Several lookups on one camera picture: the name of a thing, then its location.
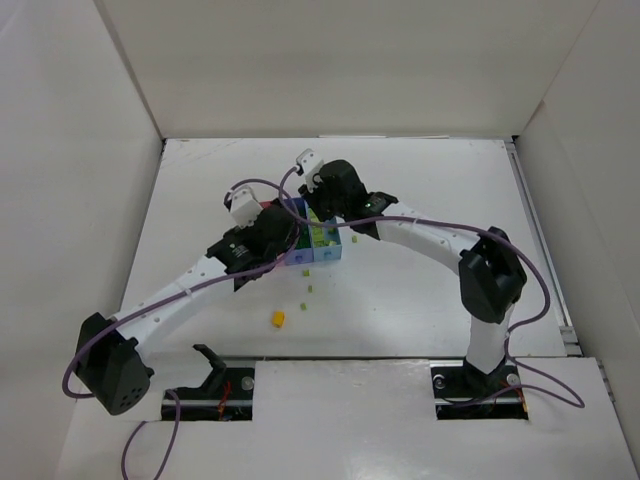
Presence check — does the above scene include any dark green lego plate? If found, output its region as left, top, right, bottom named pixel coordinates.
left=296, top=235, right=311, bottom=250

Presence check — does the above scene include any light green square lego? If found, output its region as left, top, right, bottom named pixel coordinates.
left=312, top=227, right=338, bottom=248

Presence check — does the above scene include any lime 2x2 lego brick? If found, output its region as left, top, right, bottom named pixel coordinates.
left=308, top=209, right=321, bottom=223

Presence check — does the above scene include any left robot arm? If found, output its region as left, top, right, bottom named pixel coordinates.
left=71, top=201, right=298, bottom=416

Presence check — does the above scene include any purple container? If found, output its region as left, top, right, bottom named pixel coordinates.
left=284, top=197, right=313, bottom=266

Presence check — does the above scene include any light blue container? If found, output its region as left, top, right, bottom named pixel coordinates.
left=306, top=206, right=342, bottom=263

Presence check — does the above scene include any small yellow lego brick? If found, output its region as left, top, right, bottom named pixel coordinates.
left=271, top=311, right=286, bottom=328

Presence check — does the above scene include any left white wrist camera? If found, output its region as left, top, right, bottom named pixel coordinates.
left=229, top=185, right=262, bottom=228

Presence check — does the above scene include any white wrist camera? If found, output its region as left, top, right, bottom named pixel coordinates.
left=229, top=185, right=262, bottom=228
left=295, top=149, right=324, bottom=192

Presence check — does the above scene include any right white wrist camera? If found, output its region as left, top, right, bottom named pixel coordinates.
left=295, top=149, right=324, bottom=192

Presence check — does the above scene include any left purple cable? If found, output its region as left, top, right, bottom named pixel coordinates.
left=62, top=178, right=307, bottom=480

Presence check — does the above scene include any purple cable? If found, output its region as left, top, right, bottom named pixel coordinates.
left=62, top=178, right=307, bottom=480
left=278, top=167, right=585, bottom=409

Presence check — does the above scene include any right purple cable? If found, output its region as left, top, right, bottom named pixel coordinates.
left=278, top=167, right=585, bottom=409

